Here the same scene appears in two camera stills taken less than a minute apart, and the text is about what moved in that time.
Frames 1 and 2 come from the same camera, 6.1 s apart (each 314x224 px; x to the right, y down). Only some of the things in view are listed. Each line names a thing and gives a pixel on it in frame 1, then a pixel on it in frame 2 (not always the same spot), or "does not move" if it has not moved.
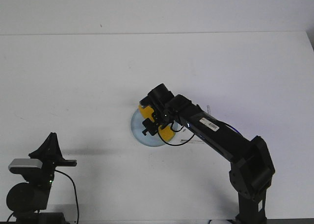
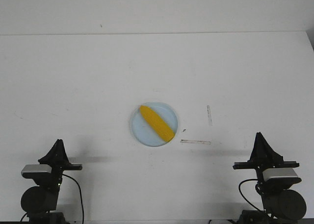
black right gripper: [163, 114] -> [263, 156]
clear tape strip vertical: [209, 110] does not move
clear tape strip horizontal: [193, 141] does not move
